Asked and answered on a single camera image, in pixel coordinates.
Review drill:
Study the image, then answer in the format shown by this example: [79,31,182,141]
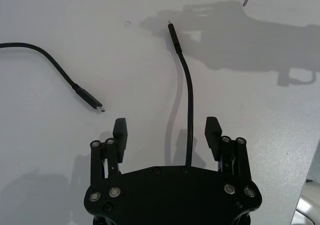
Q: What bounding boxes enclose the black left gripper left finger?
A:
[89,117,129,189]

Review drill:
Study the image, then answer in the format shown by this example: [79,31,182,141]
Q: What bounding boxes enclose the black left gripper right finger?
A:
[203,116,252,186]

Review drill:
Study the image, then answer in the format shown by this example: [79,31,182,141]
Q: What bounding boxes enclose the black cable with slim plug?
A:
[166,20,196,168]

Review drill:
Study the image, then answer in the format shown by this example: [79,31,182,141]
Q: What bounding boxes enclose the black cable with flat plug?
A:
[0,42,106,113]

